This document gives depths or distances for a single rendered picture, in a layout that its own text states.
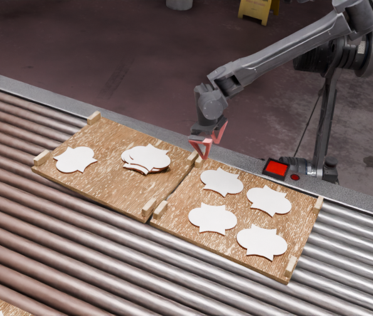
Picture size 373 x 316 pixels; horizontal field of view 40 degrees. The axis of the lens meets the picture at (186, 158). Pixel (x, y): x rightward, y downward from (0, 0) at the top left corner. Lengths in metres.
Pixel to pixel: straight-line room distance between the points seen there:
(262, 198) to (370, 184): 1.82
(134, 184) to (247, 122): 2.09
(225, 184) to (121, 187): 0.32
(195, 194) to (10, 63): 2.84
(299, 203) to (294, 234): 0.14
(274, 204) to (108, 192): 0.49
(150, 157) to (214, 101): 0.36
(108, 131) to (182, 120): 1.76
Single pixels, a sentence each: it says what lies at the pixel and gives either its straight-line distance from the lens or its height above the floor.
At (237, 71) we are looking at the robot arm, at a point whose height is 1.31.
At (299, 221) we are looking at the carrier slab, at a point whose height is 0.94.
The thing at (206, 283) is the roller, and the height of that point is 0.92.
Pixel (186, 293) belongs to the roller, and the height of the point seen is 0.92.
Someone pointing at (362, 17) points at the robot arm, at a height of 1.50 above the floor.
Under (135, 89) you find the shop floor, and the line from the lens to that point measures 3.78.
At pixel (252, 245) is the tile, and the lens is 1.41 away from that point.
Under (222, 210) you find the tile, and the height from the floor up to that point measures 0.94.
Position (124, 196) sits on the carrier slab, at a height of 0.94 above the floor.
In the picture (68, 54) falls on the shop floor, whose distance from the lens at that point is 4.25.
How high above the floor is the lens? 1.97
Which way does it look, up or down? 39 degrees down
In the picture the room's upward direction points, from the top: 6 degrees clockwise
